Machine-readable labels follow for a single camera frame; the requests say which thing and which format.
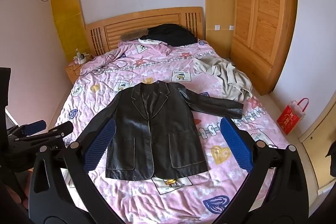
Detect black fur-collared coat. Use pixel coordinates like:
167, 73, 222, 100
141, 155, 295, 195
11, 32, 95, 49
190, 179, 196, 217
120, 23, 198, 47

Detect wooden wardrobe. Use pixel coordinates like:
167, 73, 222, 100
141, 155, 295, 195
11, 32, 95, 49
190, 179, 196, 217
230, 0, 298, 95

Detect wooden slatted headboard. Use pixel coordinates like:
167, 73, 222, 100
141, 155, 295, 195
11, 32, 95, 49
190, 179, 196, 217
85, 7, 205, 56

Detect wooden nightstand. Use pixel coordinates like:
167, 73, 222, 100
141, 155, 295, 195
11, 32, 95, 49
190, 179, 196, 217
65, 53, 93, 85

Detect black leather jacket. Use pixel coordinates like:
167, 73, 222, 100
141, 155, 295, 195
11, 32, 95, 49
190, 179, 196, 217
83, 81, 243, 181

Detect beige crumpled garment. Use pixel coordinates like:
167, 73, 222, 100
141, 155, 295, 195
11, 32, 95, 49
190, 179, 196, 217
194, 56, 253, 102

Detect black charging cables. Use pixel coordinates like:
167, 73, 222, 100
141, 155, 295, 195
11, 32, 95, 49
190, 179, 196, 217
73, 53, 129, 77

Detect red paper gift bag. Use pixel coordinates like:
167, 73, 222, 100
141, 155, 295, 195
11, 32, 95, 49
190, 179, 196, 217
277, 97, 309, 135

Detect pink patterned bed quilt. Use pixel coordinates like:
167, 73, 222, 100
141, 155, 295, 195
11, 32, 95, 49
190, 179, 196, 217
56, 40, 288, 223

